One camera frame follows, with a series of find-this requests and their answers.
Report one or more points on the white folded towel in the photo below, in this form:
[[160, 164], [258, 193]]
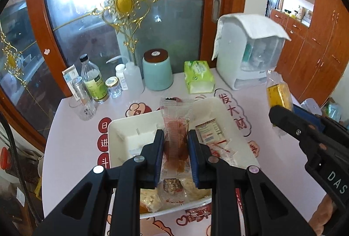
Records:
[[261, 24]]

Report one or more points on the glass door with gold ornament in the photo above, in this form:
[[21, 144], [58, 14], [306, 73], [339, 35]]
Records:
[[19, 83], [163, 20]]

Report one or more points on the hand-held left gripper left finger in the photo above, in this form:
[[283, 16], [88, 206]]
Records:
[[160, 148]]

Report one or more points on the teal plastic bag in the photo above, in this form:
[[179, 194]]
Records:
[[334, 110]]

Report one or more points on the green tissue pack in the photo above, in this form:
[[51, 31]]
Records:
[[199, 75]]

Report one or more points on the small white pill bottle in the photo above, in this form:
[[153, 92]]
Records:
[[120, 75]]

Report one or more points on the red round object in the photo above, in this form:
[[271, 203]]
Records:
[[5, 158]]

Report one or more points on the white plastic tray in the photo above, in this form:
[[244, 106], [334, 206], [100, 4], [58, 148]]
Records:
[[131, 129]]

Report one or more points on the person's right hand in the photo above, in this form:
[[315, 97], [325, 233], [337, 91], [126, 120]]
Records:
[[323, 211]]

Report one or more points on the clear packet with red snack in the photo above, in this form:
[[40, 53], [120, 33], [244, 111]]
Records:
[[176, 126]]

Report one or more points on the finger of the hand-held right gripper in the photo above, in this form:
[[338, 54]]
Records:
[[289, 122], [306, 116]]

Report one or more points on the translucent squeeze bottle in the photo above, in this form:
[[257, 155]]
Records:
[[133, 77]]

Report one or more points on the green label plastic bottle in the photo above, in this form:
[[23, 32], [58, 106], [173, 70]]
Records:
[[94, 83]]

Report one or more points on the white countertop dispenser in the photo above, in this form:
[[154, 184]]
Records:
[[231, 61]]

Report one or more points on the clear packet with white label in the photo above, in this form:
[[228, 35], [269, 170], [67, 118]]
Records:
[[210, 131]]

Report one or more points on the yellow snack packet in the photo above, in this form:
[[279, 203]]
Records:
[[278, 94]]

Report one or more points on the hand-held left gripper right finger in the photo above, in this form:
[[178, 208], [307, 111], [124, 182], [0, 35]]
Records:
[[192, 148]]

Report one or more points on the wooden cabinet with shelves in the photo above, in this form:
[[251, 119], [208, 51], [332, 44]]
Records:
[[321, 42]]

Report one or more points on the white plastic container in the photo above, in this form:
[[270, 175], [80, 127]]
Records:
[[310, 106]]

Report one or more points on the white and teal carton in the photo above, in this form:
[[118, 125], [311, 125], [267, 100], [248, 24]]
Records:
[[69, 75]]

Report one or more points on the teal canister with brown lid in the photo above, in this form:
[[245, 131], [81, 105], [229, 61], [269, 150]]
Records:
[[158, 72]]

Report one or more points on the clear glass tumbler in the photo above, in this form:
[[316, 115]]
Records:
[[84, 110]]

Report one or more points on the gold lid glass jar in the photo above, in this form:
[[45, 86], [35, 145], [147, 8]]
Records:
[[113, 87]]

